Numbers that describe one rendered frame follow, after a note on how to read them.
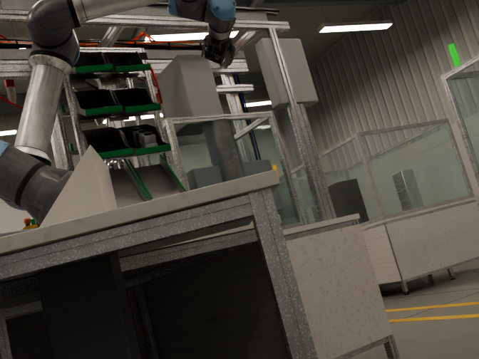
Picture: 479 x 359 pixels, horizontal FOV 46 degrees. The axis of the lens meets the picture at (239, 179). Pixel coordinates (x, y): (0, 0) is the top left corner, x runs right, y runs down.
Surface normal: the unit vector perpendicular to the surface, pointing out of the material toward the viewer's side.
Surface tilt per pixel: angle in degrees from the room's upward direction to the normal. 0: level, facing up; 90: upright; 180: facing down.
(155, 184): 45
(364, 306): 90
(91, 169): 90
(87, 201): 90
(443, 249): 90
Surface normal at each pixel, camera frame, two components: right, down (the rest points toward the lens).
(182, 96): -0.82, 0.12
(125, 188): 0.07, -0.85
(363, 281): 0.51, -0.28
